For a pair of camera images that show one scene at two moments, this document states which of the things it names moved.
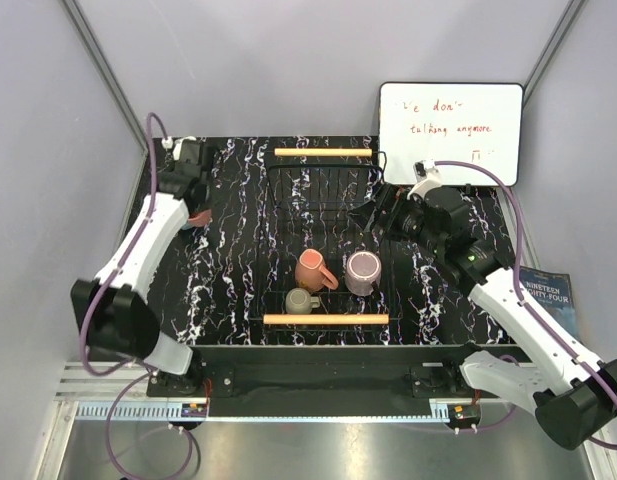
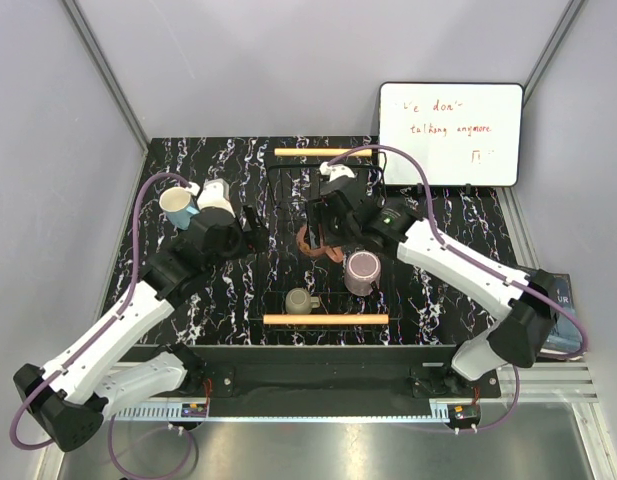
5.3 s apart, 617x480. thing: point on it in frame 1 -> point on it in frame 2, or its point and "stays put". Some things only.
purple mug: x=363 y=270 stays put
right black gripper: x=395 y=200 -> x=318 y=213
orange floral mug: x=311 y=273 -> x=334 y=253
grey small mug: x=300 y=302 stays put
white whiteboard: x=480 y=123 stays put
